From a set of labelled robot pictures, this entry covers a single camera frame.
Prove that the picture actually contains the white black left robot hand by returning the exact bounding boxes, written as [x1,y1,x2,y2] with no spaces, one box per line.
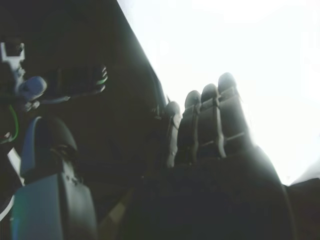
[11,72,298,240]

